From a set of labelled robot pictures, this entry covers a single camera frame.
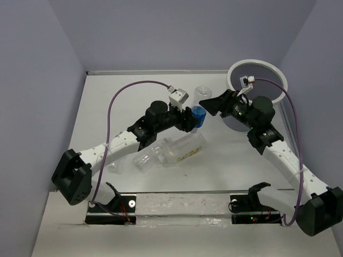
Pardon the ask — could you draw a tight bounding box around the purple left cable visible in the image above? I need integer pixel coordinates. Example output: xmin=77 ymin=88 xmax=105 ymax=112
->
xmin=91 ymin=81 xmax=175 ymax=207

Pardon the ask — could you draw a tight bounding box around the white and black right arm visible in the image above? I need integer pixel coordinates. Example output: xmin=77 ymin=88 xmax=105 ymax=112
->
xmin=199 ymin=90 xmax=342 ymax=236

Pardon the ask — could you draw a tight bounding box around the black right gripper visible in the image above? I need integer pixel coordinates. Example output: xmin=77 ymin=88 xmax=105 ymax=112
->
xmin=199 ymin=88 xmax=257 ymax=130

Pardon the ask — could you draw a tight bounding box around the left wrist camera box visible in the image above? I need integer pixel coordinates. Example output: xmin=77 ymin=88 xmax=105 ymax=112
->
xmin=168 ymin=86 xmax=189 ymax=109

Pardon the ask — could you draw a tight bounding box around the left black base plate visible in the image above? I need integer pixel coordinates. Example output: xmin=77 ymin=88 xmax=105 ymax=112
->
xmin=85 ymin=182 xmax=137 ymax=225

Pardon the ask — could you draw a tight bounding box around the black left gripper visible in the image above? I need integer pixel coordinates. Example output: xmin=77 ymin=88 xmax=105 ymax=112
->
xmin=154 ymin=103 xmax=200 ymax=134

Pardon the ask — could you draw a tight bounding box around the blue label bottle white cap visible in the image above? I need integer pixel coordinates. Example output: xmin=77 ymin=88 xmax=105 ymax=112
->
xmin=191 ymin=86 xmax=212 ymax=133

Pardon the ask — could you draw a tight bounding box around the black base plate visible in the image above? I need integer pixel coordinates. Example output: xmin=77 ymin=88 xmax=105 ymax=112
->
xmin=85 ymin=182 xmax=137 ymax=225
xmin=228 ymin=182 xmax=282 ymax=225

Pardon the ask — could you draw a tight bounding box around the crushed clear bottle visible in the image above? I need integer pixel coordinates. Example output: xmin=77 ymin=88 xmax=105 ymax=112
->
xmin=132 ymin=137 xmax=172 ymax=172

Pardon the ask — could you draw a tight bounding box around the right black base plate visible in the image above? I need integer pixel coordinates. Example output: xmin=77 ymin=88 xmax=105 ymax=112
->
xmin=228 ymin=182 xmax=282 ymax=225

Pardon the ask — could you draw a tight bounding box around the white foam strip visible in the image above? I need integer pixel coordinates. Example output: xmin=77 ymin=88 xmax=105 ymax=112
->
xmin=135 ymin=193 xmax=232 ymax=227

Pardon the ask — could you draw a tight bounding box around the grey bin with white rim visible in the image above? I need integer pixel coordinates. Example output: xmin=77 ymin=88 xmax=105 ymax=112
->
xmin=223 ymin=59 xmax=288 ymax=132

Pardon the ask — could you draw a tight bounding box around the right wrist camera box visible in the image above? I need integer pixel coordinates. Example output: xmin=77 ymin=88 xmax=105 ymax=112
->
xmin=238 ymin=76 xmax=255 ymax=96

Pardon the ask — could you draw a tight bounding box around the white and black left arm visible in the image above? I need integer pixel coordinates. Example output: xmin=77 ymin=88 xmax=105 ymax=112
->
xmin=51 ymin=101 xmax=200 ymax=211

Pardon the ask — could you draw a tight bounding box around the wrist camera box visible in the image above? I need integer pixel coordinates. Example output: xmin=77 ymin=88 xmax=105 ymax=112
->
xmin=168 ymin=86 xmax=189 ymax=109
xmin=238 ymin=76 xmax=255 ymax=96

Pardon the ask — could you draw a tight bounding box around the small blue label bottle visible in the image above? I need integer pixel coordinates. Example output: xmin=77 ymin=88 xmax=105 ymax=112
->
xmin=108 ymin=158 xmax=123 ymax=175

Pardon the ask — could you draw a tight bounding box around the large ribbed clear bottle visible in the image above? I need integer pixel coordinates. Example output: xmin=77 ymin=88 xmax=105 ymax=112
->
xmin=158 ymin=132 xmax=206 ymax=165

